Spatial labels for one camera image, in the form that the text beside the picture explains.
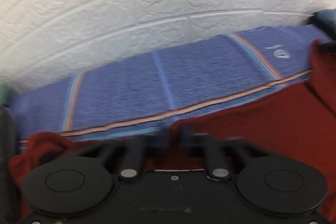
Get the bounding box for red pants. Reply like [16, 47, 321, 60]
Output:
[9, 40, 335, 223]

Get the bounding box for blue patterned bed sheet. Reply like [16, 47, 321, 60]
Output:
[9, 24, 331, 143]

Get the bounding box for dark grey folded garment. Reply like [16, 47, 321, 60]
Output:
[0, 106, 20, 223]

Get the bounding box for mint green folded garment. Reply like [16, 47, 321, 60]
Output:
[0, 83, 17, 107]

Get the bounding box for folded blue jeans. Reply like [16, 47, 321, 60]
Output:
[314, 9, 336, 32]

